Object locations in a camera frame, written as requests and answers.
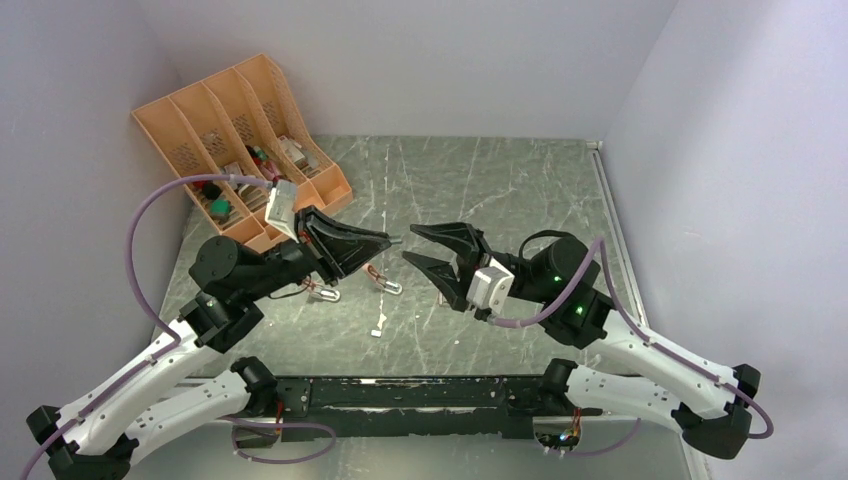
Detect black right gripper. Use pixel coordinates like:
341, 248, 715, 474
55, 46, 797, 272
402, 221, 553, 311

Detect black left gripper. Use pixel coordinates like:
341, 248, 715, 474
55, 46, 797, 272
242, 203, 392, 300

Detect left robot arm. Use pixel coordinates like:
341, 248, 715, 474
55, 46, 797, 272
27, 205, 392, 479

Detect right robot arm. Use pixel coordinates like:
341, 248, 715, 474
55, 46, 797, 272
404, 222, 761, 460

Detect green stamp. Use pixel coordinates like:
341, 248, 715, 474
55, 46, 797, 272
207, 198, 232, 223

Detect black round stamp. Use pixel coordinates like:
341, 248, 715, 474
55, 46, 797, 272
199, 182, 222, 201

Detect peach plastic file organizer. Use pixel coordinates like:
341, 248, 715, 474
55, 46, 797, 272
132, 54, 353, 215

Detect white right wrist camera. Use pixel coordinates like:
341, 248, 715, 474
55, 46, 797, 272
466, 266, 515, 314

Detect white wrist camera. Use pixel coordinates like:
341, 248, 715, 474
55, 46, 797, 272
466, 266, 515, 314
264, 180, 299, 243

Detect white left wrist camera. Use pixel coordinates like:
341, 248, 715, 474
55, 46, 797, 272
264, 180, 299, 243

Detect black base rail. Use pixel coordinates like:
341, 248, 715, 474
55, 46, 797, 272
237, 375, 576, 442

